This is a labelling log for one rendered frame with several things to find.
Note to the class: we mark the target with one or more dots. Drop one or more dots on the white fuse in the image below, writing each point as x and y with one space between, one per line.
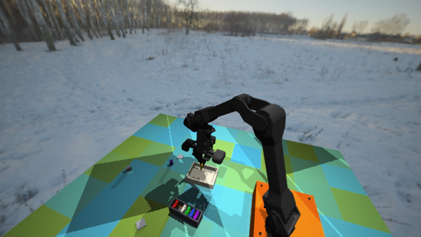
183 208

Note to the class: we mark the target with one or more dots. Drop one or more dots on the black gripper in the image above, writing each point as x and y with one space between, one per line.
201 148

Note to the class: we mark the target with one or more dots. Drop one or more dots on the white shallow tray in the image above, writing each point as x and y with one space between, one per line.
205 178

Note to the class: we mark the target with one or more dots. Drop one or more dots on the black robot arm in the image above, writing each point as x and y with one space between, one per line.
268 124

